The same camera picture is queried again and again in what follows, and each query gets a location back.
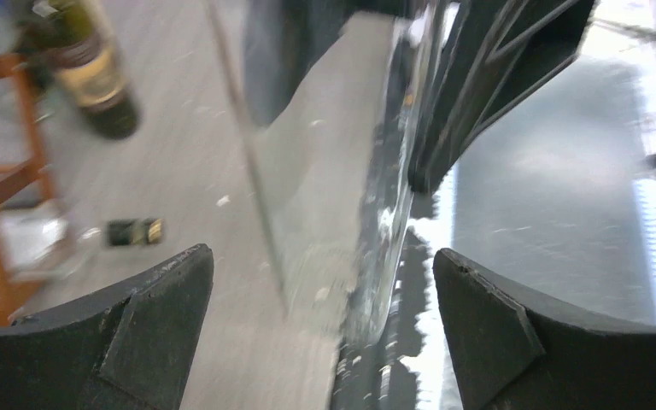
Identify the brown wooden wine rack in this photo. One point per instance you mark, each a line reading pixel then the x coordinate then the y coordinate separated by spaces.
pixel 18 286

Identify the small clear glass bottle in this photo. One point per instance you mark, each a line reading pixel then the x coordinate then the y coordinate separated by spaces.
pixel 327 96

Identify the dark wine bottle silver cap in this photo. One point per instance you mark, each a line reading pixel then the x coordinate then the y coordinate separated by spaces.
pixel 84 62

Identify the clear bottle gold black cap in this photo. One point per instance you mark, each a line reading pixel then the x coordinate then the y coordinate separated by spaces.
pixel 38 247

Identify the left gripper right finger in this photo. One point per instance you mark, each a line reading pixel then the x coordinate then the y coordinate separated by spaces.
pixel 513 347

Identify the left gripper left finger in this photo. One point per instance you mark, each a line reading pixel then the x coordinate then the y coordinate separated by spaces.
pixel 129 345

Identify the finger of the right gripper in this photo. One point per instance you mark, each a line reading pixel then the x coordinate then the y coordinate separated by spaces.
pixel 496 55

